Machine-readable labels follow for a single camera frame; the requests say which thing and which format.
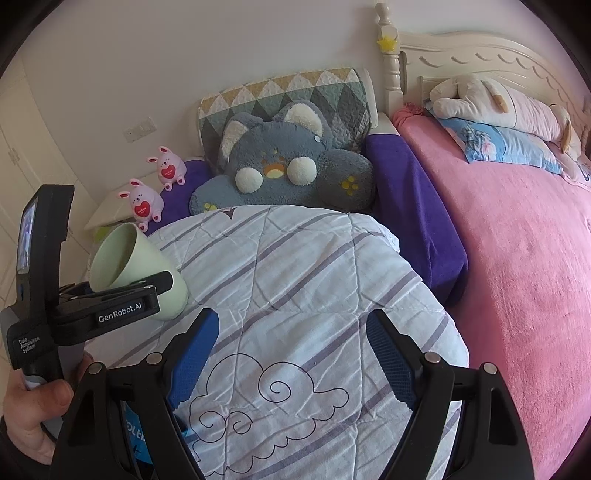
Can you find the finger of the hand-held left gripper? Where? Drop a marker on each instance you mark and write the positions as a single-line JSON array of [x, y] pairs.
[[157, 281], [115, 314]]

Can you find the white wall socket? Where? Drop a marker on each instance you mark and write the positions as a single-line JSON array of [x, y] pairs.
[[140, 129]]

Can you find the white striped quilt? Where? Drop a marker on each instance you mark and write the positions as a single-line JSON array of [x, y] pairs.
[[300, 300]]

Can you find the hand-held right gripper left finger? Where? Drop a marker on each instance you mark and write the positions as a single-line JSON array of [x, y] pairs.
[[191, 364]]

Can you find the blue floral pillow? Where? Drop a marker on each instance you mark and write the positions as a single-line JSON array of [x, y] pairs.
[[498, 143]]

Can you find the white wardrobe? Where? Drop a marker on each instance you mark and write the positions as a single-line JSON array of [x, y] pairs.
[[32, 152]]

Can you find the light green cup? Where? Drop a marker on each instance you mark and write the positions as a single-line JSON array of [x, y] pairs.
[[131, 258]]

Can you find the white wooden bed headboard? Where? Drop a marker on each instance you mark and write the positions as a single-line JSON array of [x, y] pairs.
[[466, 50]]

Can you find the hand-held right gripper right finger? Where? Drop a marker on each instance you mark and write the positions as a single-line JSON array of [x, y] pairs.
[[392, 364]]

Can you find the long white plush toy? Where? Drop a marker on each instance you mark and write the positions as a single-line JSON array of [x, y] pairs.
[[489, 104]]

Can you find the person's left hand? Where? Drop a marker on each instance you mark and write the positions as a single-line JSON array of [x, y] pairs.
[[32, 406]]

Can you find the blue printed packet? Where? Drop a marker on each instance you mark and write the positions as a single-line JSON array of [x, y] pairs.
[[136, 434]]

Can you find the pink fleece blanket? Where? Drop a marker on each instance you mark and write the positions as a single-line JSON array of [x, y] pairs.
[[517, 267]]

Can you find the grey cat plush cushion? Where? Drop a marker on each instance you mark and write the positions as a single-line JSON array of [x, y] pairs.
[[281, 161]]

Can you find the purple blanket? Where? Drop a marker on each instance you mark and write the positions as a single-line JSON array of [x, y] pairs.
[[406, 194]]

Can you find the yellow star ornament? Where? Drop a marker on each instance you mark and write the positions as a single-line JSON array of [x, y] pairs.
[[387, 43]]

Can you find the pink bunny plush toy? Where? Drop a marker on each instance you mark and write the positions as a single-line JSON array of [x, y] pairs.
[[143, 205], [168, 170]]

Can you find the quilted triangle pattern cushion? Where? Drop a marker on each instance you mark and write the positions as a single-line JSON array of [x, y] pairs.
[[272, 94]]

